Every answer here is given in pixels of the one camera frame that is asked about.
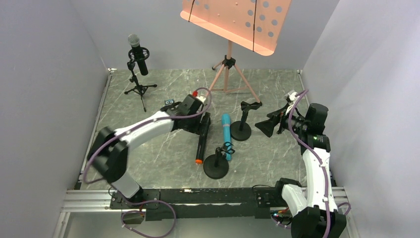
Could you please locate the black microphone orange end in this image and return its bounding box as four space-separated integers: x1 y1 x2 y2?
195 131 208 165

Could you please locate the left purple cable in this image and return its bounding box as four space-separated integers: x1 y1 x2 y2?
82 87 213 238

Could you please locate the pink music stand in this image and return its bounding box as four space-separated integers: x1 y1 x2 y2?
180 0 292 104

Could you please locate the purple cable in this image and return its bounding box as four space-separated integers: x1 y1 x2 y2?
82 87 213 238
275 89 352 238

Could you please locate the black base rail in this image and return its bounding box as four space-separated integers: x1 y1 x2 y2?
109 186 287 221

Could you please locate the black round base mic stand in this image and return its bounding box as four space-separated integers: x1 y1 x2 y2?
230 101 262 141

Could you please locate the black microphone silver mesh head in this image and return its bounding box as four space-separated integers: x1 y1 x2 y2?
128 34 149 76

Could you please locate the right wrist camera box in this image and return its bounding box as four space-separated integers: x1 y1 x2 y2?
284 90 300 105

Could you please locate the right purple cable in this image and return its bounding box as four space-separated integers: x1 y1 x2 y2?
275 89 352 238

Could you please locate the black tripod shock mount stand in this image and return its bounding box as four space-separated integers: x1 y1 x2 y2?
124 47 158 113

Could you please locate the blue microphone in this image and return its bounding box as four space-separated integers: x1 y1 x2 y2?
221 114 232 150

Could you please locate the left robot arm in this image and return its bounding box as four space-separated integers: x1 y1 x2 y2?
86 94 212 203

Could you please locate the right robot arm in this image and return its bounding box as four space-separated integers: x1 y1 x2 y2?
255 103 347 238

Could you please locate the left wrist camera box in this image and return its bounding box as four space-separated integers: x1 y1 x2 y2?
192 91 208 106

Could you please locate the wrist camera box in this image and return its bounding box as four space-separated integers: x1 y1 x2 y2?
284 90 300 105
192 91 208 106

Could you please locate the blue owl toy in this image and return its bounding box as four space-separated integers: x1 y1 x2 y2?
164 99 174 106

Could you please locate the black round base clip stand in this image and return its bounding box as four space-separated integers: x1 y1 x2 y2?
203 142 235 179

